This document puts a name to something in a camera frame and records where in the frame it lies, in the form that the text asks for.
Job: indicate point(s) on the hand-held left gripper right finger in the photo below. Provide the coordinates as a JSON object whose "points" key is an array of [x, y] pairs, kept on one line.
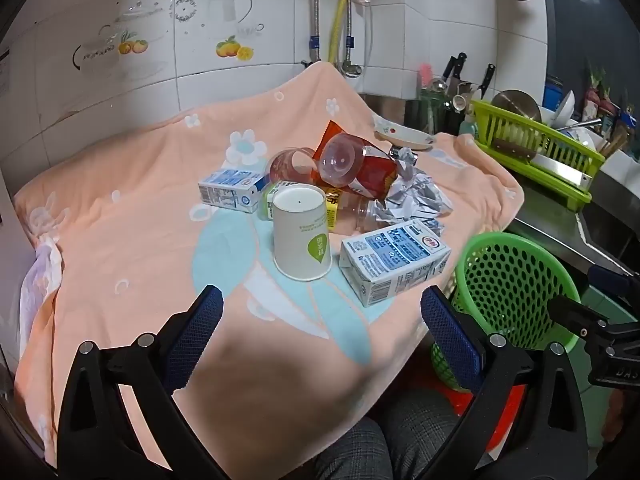
{"points": [[447, 330]]}

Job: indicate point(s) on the white paper cup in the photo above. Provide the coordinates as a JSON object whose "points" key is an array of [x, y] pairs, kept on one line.
{"points": [[300, 230]]}

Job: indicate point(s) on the large blue white milk carton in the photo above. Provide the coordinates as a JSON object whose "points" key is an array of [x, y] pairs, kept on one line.
{"points": [[395, 260]]}

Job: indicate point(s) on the person's grey trousers leg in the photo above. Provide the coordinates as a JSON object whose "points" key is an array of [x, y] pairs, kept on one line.
{"points": [[400, 440]]}

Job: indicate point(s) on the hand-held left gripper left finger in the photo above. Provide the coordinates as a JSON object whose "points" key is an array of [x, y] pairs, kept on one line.
{"points": [[196, 330]]}

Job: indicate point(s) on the dark utensil holder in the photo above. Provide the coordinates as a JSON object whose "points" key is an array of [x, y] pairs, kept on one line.
{"points": [[440, 115]]}

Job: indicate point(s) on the steel sink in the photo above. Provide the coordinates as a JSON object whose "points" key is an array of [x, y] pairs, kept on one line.
{"points": [[607, 232]]}

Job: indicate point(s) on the red plastic stool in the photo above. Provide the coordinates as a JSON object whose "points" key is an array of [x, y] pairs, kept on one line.
{"points": [[500, 410]]}

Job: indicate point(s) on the white paper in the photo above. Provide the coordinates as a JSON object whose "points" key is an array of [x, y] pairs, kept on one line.
{"points": [[415, 195]]}

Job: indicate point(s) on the green plastic basket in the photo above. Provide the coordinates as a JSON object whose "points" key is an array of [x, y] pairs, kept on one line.
{"points": [[505, 280]]}

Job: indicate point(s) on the white ceramic bowl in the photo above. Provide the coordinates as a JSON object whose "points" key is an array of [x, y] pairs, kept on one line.
{"points": [[564, 107]]}

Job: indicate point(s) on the small blue white milk carton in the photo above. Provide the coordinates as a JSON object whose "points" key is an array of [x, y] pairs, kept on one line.
{"points": [[230, 190]]}

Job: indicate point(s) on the clear plastic cup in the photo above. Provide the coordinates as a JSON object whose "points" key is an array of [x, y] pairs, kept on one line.
{"points": [[340, 160]]}

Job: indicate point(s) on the white ceramic plate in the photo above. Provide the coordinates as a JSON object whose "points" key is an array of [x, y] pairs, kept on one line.
{"points": [[400, 132]]}

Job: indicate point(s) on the orange snack wrapper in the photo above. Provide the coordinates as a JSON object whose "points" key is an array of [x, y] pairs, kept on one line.
{"points": [[375, 177]]}

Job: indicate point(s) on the green label plastic bottle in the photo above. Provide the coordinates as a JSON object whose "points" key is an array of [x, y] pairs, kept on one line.
{"points": [[265, 205]]}

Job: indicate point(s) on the pink plastic cup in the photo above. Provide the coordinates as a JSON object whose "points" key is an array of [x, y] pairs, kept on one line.
{"points": [[287, 165]]}

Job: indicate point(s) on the peach flower printed blanket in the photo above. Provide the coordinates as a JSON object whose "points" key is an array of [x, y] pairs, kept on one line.
{"points": [[125, 185]]}

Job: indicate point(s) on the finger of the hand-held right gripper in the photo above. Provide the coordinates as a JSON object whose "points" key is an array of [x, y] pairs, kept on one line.
{"points": [[612, 280], [575, 312]]}

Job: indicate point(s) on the steel bowl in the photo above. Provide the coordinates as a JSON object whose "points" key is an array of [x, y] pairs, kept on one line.
{"points": [[517, 105]]}

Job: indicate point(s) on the green dish rack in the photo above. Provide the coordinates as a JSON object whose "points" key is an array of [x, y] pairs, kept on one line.
{"points": [[530, 142]]}

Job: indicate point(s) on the yellow snack packet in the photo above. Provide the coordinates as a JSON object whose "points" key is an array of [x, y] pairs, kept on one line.
{"points": [[332, 208]]}

